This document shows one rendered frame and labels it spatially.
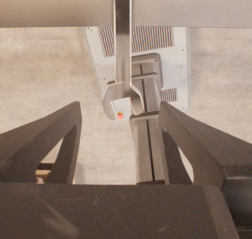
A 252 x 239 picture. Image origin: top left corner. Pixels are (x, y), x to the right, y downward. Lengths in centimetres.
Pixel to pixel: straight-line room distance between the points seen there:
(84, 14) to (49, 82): 145
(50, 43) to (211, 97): 114
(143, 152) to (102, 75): 66
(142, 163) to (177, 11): 51
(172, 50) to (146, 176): 74
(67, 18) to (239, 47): 146
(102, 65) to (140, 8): 103
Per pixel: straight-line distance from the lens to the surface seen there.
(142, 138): 73
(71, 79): 158
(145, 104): 88
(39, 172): 210
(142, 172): 64
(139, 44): 117
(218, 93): 172
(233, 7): 22
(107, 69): 123
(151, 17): 20
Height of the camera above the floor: 137
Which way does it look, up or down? 54 degrees down
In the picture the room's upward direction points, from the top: 179 degrees counter-clockwise
